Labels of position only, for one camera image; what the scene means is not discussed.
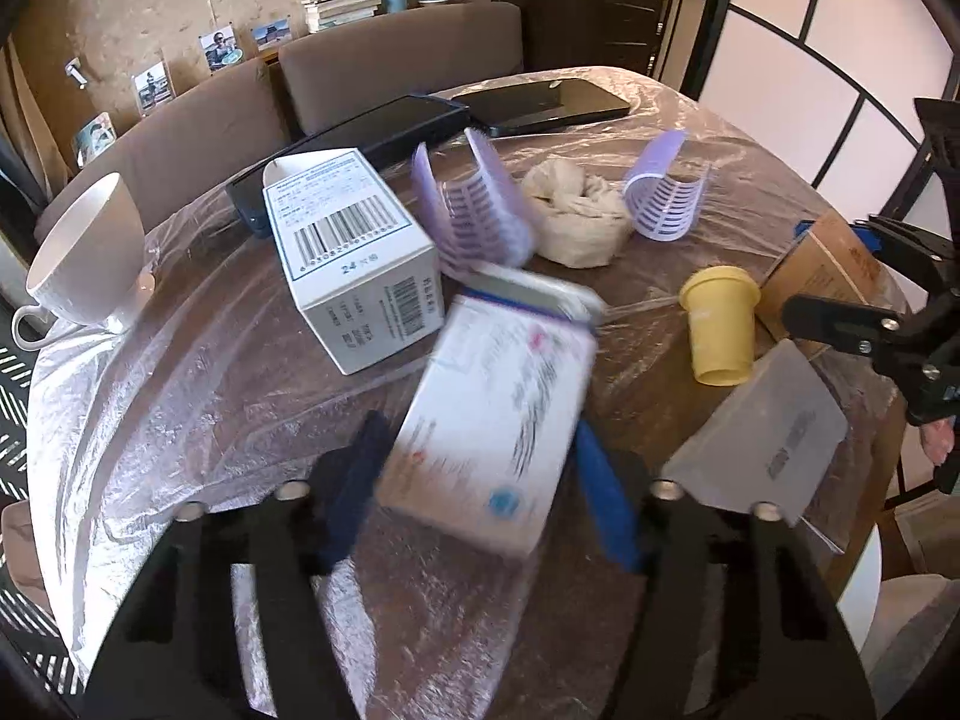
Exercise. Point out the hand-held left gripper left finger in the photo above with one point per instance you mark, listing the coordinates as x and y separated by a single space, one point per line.
352 491

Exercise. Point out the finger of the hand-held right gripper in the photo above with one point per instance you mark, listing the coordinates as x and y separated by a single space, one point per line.
840 319
904 244

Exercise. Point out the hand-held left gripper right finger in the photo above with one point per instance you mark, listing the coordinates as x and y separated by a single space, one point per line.
604 502

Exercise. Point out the yellow plastic cup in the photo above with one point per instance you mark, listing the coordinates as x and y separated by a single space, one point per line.
720 330

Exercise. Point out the white printed paper pack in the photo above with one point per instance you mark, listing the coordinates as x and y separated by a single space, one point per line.
487 420

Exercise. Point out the beige cloth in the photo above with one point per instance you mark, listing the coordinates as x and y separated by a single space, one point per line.
577 217

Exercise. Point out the person's right hand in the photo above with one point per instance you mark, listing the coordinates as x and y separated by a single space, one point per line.
939 441

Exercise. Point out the brown cardboard box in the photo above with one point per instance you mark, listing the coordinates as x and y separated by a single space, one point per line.
825 266

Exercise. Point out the grey flat packet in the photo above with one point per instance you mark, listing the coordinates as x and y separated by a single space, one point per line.
750 435

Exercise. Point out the white panelled sliding door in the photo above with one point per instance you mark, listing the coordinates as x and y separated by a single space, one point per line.
825 52

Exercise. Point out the purple slotted plastic piece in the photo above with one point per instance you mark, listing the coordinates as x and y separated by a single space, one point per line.
664 202
472 210

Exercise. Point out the beige fabric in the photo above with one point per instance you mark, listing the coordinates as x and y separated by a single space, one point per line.
915 622

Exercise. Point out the white barcode box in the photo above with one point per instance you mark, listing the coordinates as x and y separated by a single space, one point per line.
337 240

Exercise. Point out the patterned window grille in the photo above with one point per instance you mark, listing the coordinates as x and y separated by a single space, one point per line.
15 420

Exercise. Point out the white porcelain cup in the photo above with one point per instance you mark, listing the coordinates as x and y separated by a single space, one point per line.
82 255

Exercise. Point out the black glossy tablet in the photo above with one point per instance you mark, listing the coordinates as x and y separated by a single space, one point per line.
547 105

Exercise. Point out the dark blue cased tablet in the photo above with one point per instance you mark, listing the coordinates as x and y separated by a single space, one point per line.
390 127

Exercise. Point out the brown sofa back cushion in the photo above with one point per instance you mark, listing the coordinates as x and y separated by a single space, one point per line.
390 52
195 135

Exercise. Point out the dark wooden cabinet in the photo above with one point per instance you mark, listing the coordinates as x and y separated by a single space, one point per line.
577 0

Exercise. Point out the acrylic framed photo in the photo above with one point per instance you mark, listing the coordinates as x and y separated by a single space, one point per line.
270 35
94 139
220 49
154 90

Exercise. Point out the stack of books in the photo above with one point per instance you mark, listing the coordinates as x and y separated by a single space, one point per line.
341 4

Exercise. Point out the beige curtain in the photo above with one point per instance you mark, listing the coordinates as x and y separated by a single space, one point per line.
19 120

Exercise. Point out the metal wall hook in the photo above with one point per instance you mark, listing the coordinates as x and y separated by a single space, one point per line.
76 75

